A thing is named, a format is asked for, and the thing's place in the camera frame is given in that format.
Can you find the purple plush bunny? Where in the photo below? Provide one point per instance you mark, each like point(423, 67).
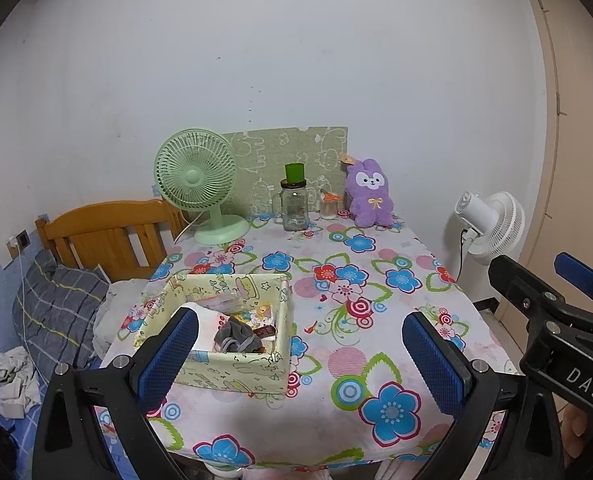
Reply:
point(369, 197)

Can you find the wooden bed headboard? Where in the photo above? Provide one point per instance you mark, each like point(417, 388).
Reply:
point(101, 215)

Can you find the wall socket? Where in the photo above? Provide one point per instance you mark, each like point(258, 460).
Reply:
point(23, 239)

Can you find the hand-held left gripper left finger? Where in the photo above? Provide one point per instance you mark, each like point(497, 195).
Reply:
point(169, 357)

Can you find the glass jar with green lid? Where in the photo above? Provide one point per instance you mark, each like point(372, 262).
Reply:
point(294, 207)

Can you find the white cloth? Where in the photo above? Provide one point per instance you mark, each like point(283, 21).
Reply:
point(14, 382)
point(204, 325)

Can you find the grey socks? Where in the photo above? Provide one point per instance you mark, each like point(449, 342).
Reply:
point(236, 336)

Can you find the yellow cartoon storage box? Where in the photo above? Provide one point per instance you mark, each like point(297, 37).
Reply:
point(226, 372)

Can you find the cotton swab container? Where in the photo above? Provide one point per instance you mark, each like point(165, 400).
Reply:
point(329, 209)

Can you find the crumpled white cloth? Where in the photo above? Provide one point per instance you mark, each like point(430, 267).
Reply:
point(14, 382)

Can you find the clear plastic packet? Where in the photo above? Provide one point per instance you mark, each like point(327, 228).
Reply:
point(224, 304)

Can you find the person's right hand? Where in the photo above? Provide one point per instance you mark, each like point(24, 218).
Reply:
point(578, 430)

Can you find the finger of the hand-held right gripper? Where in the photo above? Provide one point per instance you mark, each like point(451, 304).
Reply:
point(578, 272)
point(518, 280)

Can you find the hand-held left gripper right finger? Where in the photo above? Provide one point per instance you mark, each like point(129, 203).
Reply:
point(434, 365)

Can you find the beige door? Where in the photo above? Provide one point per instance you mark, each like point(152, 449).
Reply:
point(576, 160)

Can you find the grey plaid pillow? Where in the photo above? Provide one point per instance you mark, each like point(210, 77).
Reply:
point(59, 305)

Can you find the white standing fan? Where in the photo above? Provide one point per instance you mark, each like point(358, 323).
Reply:
point(496, 225)

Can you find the white bedding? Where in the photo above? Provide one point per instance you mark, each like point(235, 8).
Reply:
point(119, 305)

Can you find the green patterned board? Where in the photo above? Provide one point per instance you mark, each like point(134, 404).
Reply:
point(271, 157)

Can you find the green desk fan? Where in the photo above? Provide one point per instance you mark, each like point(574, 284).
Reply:
point(191, 177)

